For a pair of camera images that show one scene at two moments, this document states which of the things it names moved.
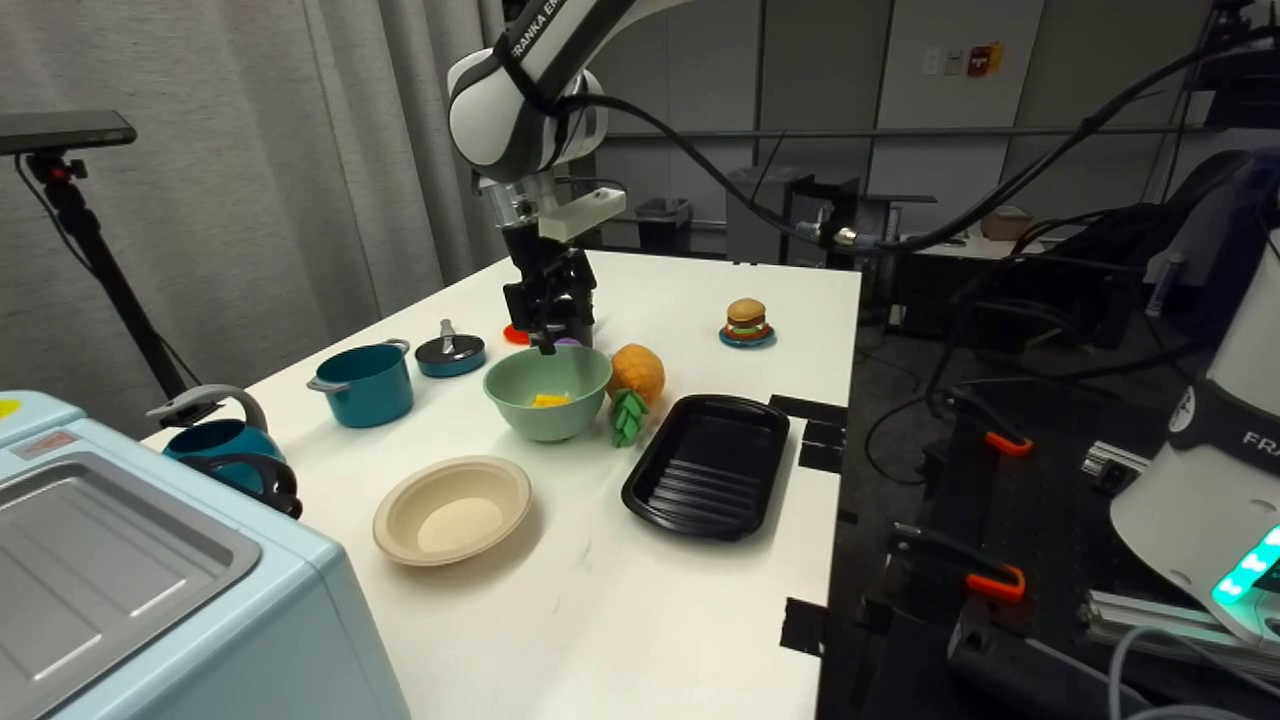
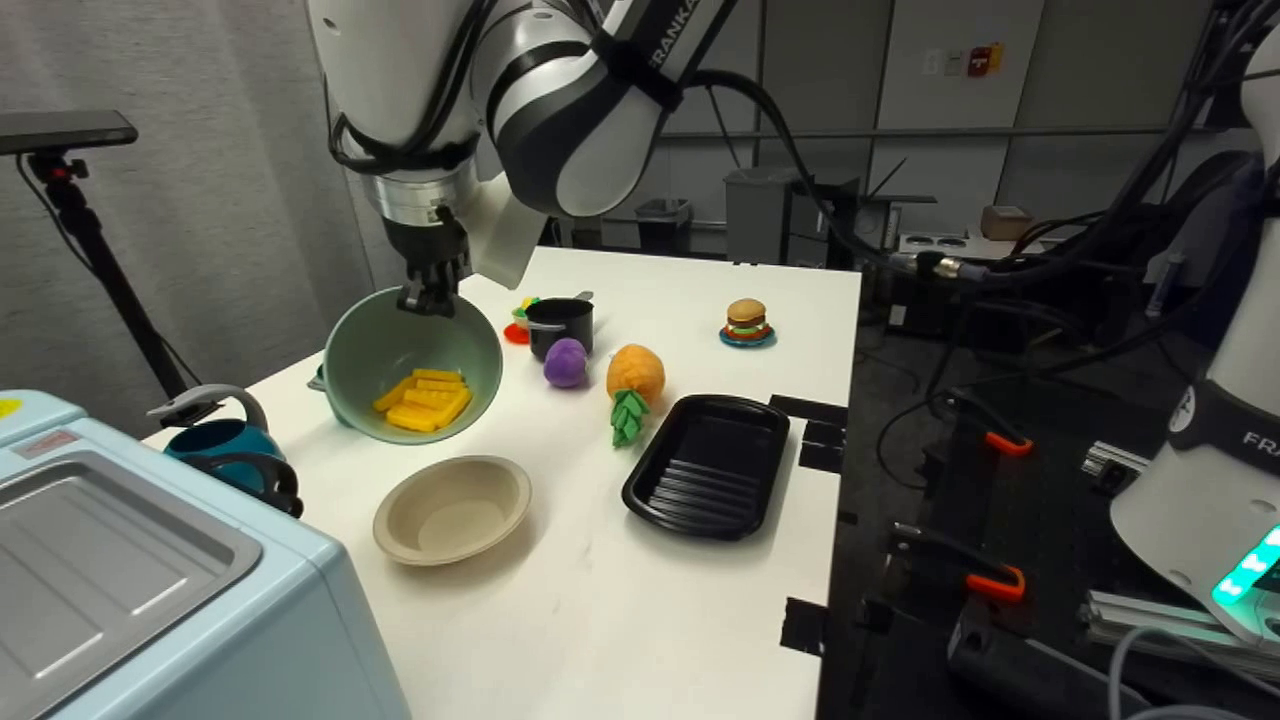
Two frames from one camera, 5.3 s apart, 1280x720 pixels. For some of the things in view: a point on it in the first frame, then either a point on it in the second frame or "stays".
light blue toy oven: (144, 584) stays
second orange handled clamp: (1001, 439) stays
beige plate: (453, 515) stays
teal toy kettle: (236, 452) stays
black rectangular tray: (710, 471) stays
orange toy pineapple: (633, 378) stays
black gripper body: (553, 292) to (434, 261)
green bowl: (548, 395) to (410, 378)
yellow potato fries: (548, 399) to (425, 403)
